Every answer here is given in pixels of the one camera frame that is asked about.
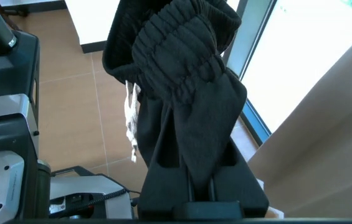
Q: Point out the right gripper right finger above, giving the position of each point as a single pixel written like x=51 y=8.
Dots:
x=241 y=189

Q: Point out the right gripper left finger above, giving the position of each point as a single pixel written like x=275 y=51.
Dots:
x=160 y=193

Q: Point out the black shorts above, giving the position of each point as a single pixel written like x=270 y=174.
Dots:
x=188 y=62

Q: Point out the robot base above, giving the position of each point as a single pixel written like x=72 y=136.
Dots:
x=7 y=124

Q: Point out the beige curtain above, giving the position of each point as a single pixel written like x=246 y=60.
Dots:
x=319 y=155

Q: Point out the window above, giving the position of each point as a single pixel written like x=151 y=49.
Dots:
x=247 y=46

